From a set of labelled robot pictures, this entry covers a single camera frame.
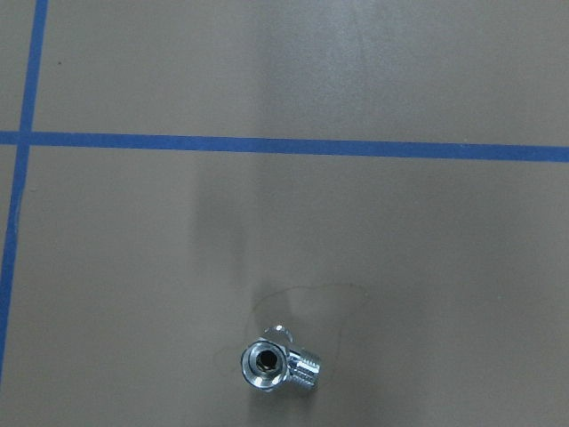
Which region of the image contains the chrome angle valve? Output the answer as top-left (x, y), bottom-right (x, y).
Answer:
top-left (240, 325), bottom-right (322, 392)

